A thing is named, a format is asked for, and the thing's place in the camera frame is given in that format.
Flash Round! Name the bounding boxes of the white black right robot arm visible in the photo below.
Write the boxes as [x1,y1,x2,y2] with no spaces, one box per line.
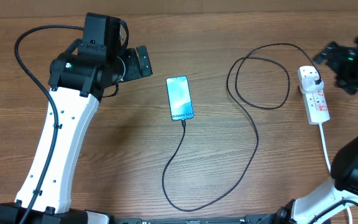
[261,37,358,224]

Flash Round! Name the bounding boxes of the white power strip cord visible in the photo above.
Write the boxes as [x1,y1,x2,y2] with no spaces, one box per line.
[318,123,353,224]

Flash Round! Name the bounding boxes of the Samsung Galaxy smartphone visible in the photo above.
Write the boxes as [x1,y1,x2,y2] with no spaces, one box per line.
[166,76,194,121]

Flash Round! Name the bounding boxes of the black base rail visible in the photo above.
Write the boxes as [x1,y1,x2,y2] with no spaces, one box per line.
[82,213,332,224]

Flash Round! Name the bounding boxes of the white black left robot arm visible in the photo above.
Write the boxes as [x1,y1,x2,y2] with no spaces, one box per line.
[0,13,152,223]

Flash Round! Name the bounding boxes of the white power strip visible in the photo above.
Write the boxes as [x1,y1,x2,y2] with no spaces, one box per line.
[298,66,330,125]

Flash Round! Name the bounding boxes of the white charger plug adapter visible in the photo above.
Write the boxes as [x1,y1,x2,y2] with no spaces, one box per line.
[300,77,324,94]

